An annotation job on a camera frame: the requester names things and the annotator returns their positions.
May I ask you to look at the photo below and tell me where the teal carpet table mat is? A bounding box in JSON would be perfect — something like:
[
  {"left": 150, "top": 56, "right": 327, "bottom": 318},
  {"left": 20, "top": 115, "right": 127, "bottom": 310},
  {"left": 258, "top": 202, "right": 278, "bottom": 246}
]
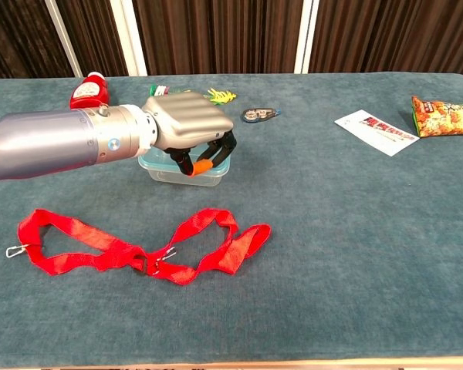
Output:
[{"left": 0, "top": 72, "right": 463, "bottom": 369}]

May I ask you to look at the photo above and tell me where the white metal frame post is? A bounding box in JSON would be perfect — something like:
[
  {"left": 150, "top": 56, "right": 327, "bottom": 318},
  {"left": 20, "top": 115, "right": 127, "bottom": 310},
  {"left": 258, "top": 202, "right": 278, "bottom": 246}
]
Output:
[
  {"left": 44, "top": 0, "right": 84, "bottom": 78},
  {"left": 293, "top": 0, "right": 320, "bottom": 75},
  {"left": 109, "top": 0, "right": 149, "bottom": 77}
]

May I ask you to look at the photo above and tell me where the correction tape dispenser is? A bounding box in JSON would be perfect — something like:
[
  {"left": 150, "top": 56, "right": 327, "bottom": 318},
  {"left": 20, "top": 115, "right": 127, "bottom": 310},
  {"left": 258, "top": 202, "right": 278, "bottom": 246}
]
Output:
[{"left": 242, "top": 107, "right": 282, "bottom": 124}]

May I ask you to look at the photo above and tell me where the teal container lid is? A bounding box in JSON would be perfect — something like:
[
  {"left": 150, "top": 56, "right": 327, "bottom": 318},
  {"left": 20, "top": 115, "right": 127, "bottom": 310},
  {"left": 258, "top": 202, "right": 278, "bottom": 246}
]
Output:
[{"left": 137, "top": 150, "right": 232, "bottom": 175}]

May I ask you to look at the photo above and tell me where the red webbing strap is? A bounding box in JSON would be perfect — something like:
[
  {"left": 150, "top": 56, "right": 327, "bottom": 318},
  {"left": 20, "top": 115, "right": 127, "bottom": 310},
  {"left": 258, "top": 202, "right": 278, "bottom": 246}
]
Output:
[{"left": 5, "top": 208, "right": 272, "bottom": 287}]

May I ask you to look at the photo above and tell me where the red ketchup bottle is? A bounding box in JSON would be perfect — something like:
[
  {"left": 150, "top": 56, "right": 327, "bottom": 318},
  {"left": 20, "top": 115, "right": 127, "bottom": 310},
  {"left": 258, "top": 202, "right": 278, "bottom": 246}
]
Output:
[{"left": 69, "top": 71, "right": 111, "bottom": 110}]

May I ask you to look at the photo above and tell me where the white printed card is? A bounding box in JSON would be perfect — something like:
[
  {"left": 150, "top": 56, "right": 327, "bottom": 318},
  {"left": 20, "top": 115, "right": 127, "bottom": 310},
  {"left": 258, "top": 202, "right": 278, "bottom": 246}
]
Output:
[{"left": 334, "top": 109, "right": 421, "bottom": 157}]

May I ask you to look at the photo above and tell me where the colourful plastic picks bundle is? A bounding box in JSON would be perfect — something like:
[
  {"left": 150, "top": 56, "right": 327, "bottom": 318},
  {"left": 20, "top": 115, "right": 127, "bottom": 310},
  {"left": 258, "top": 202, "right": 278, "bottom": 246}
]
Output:
[{"left": 149, "top": 83, "right": 237, "bottom": 106}]

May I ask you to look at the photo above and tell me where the dark brown pleated curtain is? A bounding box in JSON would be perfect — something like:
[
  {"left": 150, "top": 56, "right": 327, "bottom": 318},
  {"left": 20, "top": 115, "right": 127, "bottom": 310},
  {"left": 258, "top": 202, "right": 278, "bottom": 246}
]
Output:
[{"left": 0, "top": 0, "right": 463, "bottom": 79}]

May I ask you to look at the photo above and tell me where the clear plastic container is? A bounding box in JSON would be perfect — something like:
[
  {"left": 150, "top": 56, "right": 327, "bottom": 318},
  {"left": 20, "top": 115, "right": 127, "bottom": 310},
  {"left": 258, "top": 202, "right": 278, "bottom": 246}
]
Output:
[{"left": 145, "top": 164, "right": 229, "bottom": 188}]

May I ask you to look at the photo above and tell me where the orange green snack bag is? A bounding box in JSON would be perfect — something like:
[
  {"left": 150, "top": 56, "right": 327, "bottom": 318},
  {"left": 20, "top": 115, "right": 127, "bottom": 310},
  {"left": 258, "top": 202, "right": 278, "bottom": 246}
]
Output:
[{"left": 411, "top": 96, "right": 463, "bottom": 138}]

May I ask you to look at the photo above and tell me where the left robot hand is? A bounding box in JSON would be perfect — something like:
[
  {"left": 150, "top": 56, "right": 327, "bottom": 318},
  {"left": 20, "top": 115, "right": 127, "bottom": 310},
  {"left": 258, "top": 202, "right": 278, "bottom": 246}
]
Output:
[{"left": 141, "top": 91, "right": 238, "bottom": 179}]

